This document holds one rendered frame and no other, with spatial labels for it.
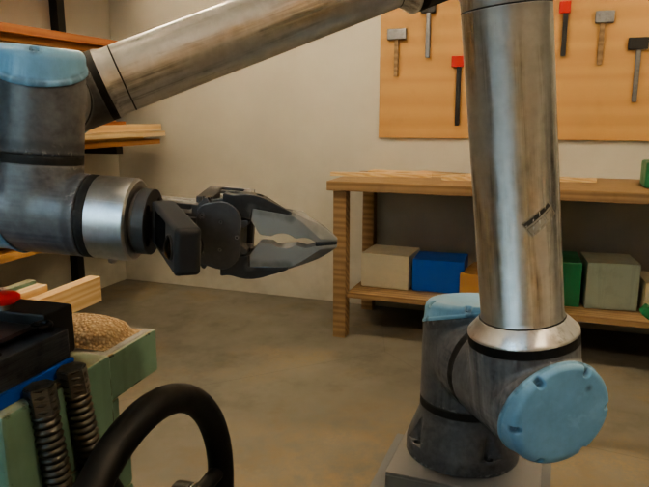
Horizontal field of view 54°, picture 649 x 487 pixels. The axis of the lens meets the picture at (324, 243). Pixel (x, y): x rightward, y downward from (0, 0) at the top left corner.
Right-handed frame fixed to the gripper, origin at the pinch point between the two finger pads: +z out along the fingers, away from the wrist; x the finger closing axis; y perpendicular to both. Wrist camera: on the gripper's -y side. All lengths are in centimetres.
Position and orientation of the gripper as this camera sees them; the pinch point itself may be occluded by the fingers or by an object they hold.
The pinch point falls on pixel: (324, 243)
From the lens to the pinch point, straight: 65.7
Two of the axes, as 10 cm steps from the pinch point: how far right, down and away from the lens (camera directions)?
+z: 9.9, 0.9, -0.4
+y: 0.7, -2.8, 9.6
